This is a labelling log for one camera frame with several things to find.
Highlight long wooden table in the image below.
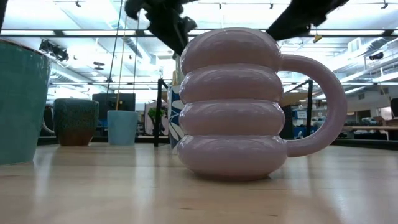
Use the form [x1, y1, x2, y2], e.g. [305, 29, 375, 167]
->
[341, 125, 398, 141]

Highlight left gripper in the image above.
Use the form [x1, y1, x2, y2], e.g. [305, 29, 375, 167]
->
[124, 0, 198, 57]

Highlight dark hanging cable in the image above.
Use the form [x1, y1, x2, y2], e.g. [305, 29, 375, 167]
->
[105, 0, 124, 94]

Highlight lilac ringed ceramic mug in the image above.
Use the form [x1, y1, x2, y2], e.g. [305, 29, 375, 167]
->
[177, 27, 348, 182]

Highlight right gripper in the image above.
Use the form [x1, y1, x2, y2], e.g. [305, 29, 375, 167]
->
[266, 0, 349, 41]

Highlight dark speckled stoneware mug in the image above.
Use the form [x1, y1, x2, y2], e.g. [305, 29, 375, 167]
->
[41, 98, 100, 147]

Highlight black ceiling spotlight cluster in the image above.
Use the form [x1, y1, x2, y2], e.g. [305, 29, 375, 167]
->
[38, 39, 70, 62]

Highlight yellow hanging cable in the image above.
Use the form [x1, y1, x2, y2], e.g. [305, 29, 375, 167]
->
[115, 15, 128, 111]

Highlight small green plant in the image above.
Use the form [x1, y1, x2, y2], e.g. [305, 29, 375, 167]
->
[147, 107, 167, 125]

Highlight wooden shelf riser black legs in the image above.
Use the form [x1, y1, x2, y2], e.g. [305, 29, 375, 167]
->
[154, 78, 314, 147]

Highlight light blue mug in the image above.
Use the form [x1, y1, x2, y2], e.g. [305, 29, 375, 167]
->
[107, 110, 139, 146]

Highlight blue storage bins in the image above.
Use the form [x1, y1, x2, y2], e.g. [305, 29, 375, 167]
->
[292, 107, 324, 139]

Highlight large teal mug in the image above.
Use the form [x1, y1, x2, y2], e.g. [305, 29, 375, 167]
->
[0, 38, 52, 166]

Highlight black aluminium table frame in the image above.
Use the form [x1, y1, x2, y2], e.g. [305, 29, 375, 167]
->
[37, 135, 398, 151]

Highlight white ceiling air vent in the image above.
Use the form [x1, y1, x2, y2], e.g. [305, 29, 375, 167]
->
[347, 37, 362, 54]

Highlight black monitor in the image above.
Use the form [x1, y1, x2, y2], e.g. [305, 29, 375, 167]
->
[91, 93, 137, 121]

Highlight blue white patterned mug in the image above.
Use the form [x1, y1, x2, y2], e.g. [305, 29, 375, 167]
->
[167, 84, 185, 155]

